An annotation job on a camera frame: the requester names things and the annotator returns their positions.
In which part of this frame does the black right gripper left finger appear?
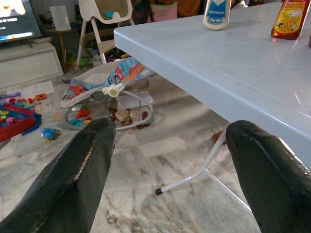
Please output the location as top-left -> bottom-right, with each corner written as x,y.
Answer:
0,117 -> 116,233

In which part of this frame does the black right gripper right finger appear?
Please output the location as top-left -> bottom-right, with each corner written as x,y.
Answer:
225,119 -> 311,233

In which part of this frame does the honey bottle with white cap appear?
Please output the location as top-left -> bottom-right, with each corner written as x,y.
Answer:
271,0 -> 311,41

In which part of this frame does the blue yellow toy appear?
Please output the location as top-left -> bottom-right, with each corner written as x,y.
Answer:
39,128 -> 62,143

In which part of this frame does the brown floor item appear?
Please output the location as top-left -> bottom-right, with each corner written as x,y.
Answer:
210,131 -> 228,145

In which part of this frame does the red orange toy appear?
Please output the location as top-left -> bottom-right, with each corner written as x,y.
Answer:
74,108 -> 90,119

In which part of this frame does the red blue toy box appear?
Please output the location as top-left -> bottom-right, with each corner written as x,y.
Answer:
0,103 -> 43,143

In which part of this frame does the beige plush toy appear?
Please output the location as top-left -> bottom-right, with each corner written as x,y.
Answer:
109,105 -> 150,129

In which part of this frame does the colourful baby bouncer seat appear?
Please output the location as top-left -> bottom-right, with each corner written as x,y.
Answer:
57,57 -> 156,132

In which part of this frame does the purple toy piece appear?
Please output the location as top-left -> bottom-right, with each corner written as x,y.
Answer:
0,91 -> 22,99

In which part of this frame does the green toy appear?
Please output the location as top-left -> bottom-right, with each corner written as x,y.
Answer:
65,57 -> 93,70

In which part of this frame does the white television cabinet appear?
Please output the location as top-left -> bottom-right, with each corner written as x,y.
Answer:
0,41 -> 64,89

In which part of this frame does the round wooden side table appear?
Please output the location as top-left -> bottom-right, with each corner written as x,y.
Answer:
40,25 -> 81,71

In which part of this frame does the white upright box device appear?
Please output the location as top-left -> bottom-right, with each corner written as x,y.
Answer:
49,5 -> 71,32

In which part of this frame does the flat screen television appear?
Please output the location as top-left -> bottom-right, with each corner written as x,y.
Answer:
0,0 -> 43,44

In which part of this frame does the white baby high chair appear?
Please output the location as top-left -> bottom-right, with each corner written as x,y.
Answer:
75,0 -> 136,70

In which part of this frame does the white Heinz mayonnaise bottle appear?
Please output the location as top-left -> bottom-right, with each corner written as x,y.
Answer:
203,0 -> 233,31

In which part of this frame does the pink bag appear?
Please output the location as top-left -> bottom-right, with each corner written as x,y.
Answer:
148,1 -> 178,23

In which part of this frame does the white metal table leg frame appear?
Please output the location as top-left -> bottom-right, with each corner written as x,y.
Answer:
155,131 -> 262,233

